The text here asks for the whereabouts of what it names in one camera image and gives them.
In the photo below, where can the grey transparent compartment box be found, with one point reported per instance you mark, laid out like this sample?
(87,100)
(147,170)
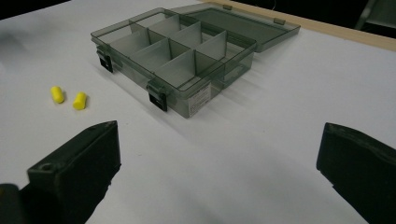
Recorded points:
(174,59)

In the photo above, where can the metal stand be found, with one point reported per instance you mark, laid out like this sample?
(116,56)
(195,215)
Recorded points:
(369,14)

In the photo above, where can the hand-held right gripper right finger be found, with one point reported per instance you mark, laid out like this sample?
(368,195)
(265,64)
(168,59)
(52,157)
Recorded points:
(361,168)

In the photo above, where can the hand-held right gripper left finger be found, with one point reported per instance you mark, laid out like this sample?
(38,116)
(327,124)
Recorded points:
(77,168)

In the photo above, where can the yellow foam earplug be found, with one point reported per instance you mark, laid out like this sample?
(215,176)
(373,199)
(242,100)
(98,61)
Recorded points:
(79,100)
(57,94)

